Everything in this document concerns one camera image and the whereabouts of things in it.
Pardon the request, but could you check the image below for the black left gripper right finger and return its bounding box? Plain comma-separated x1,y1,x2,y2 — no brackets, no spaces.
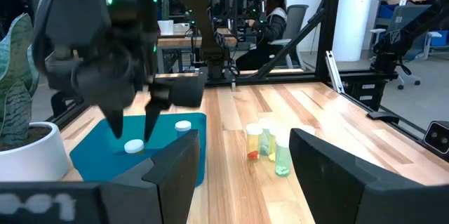
288,127,421,224

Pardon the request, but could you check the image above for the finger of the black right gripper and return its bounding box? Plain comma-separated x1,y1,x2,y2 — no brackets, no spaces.
104,107,125,139
143,90,172,143

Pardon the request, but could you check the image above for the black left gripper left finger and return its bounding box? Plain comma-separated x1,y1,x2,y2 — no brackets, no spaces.
98,129,201,224

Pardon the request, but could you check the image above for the blue pill bottle white cap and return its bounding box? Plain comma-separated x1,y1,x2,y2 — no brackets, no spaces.
174,119,193,139

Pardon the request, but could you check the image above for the green pill bottle white cap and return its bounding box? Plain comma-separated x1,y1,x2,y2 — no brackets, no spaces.
274,135,293,178

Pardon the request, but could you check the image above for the blue-green pill bottle white cap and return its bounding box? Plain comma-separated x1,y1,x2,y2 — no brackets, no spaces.
258,117,274,157

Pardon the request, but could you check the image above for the orange pill bottle white cap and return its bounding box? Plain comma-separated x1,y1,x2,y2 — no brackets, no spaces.
245,122,264,163

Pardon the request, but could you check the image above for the blue plastic bin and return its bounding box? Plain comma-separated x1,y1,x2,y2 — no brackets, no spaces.
69,112,208,187

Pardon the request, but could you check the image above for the white plastic tub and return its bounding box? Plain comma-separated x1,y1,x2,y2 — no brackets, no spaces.
157,19,175,37

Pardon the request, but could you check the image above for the wooden background table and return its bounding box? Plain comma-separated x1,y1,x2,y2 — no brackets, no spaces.
156,27,239,74

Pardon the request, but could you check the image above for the green snake plant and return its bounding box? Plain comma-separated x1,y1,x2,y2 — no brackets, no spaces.
0,13,40,147

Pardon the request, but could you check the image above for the white round plant pot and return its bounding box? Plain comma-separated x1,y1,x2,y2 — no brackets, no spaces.
0,121,70,183

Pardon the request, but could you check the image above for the black labelled control box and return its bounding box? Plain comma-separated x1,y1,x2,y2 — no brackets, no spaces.
345,79,387,112

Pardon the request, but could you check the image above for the white aluminium bar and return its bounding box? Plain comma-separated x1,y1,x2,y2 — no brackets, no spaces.
325,50,345,94

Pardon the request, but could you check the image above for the person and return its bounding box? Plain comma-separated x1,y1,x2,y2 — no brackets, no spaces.
235,0,289,72

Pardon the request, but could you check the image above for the grey office chair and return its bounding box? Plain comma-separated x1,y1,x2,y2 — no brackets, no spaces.
369,4,443,91
268,4,310,71

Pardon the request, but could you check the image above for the blue storage bin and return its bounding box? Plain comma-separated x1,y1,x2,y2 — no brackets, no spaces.
377,4,398,20
429,29,449,48

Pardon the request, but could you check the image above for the black flat mount foot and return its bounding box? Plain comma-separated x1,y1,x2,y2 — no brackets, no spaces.
366,110,401,125

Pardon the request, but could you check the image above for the black horizontal frame rail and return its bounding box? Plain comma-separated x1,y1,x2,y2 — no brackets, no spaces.
203,68,400,87

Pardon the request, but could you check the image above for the black table-level camera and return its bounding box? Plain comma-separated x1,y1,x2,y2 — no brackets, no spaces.
422,120,449,156

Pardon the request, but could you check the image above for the black diagonal frame brace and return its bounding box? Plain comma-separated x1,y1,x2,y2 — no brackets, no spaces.
252,6,326,79

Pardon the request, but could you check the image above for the black vertical frame post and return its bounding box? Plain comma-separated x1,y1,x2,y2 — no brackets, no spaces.
314,0,344,81

